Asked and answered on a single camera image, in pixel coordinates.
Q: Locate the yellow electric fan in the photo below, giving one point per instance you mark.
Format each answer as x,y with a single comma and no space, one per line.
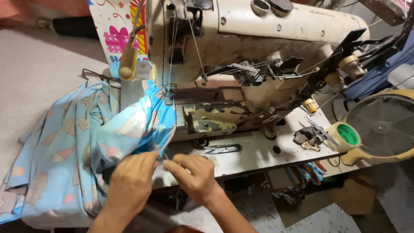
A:
381,126

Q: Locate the person's left hand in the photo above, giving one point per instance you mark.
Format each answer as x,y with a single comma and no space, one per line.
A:
131,184

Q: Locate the light blue printed fabric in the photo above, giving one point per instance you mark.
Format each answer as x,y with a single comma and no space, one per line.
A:
84,145

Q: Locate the colourful gift print bag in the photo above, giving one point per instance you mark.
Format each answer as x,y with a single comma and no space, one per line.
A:
118,29

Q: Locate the cream industrial sewing machine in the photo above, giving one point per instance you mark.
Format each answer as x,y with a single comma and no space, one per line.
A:
245,64

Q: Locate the person's right hand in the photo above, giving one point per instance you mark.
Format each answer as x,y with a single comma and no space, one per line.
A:
194,181

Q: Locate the tape roll with green core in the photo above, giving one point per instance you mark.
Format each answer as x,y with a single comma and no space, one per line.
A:
344,136

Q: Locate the metal presser foot part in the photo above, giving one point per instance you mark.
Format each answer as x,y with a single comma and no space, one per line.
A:
309,137

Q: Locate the brown cardboard piece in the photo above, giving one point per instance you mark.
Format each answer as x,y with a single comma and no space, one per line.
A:
326,200

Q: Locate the blue cloth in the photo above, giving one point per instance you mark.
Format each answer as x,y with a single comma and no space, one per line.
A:
381,71

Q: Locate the heap of fabric scraps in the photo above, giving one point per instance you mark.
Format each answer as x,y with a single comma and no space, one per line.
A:
299,181

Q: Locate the black thread snips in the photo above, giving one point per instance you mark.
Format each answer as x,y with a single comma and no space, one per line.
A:
223,149

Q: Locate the eyeglasses with dark frame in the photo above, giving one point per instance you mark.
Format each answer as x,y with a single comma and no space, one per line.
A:
100,77

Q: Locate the person's left fingers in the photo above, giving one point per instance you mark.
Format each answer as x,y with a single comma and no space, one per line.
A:
149,158

